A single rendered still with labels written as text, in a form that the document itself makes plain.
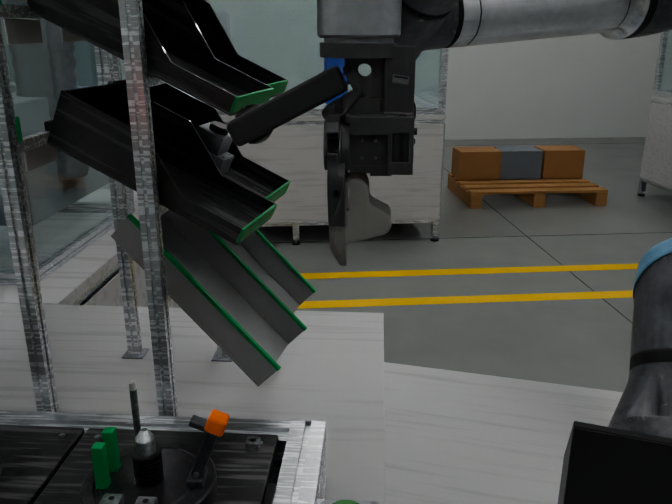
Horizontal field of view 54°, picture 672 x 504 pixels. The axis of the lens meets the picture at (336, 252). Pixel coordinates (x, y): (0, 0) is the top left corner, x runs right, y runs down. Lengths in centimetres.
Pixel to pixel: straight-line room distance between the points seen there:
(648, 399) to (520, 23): 43
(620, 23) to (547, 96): 887
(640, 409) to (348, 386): 56
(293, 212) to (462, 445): 369
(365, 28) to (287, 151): 395
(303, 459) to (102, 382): 51
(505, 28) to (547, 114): 903
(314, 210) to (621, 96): 644
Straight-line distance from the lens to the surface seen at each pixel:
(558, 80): 983
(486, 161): 619
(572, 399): 120
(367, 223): 63
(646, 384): 75
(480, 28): 78
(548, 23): 84
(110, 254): 191
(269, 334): 100
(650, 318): 78
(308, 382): 118
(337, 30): 59
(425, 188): 468
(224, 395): 115
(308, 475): 80
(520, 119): 970
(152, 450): 74
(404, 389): 116
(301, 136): 451
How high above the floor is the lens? 144
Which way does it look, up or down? 19 degrees down
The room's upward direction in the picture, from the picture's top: straight up
